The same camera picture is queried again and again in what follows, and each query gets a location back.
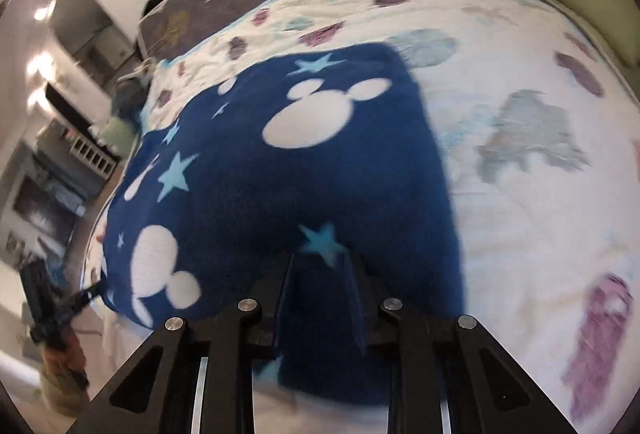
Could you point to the black cloth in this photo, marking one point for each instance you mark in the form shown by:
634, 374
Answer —
157, 2

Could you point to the white shelf rack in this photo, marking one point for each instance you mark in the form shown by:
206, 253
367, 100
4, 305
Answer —
92, 157

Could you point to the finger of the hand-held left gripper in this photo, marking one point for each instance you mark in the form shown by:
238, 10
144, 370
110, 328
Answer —
80, 301

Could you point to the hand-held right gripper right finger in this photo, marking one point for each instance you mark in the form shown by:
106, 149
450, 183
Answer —
367, 309

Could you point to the blue fleece pajama top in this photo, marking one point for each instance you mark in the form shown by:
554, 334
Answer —
280, 194

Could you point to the white shell-printed quilt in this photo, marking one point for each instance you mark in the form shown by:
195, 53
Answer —
525, 224

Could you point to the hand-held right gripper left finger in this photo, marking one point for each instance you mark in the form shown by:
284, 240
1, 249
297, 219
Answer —
272, 309

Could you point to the person's left forearm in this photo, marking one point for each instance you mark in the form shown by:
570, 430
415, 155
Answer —
62, 379

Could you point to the pile of clothes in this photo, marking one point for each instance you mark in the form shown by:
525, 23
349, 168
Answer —
130, 84

